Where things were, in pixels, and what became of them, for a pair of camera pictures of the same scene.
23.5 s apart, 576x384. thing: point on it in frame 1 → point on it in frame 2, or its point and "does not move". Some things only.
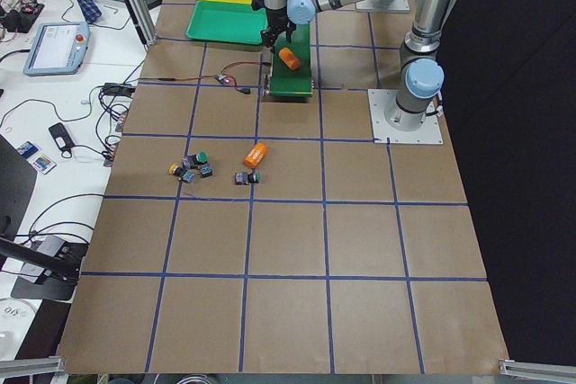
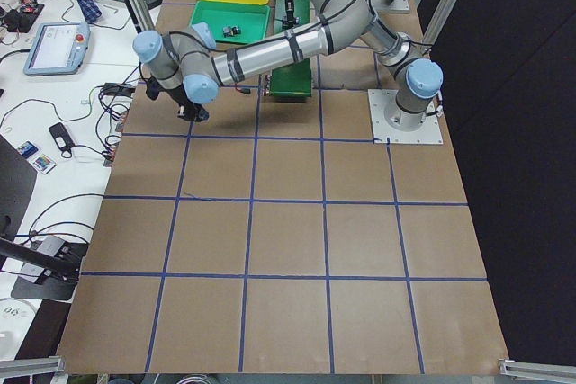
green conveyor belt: x=286 y=82 does not move
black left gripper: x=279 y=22 → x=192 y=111
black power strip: x=122 y=89 does not move
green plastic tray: x=229 y=22 does not move
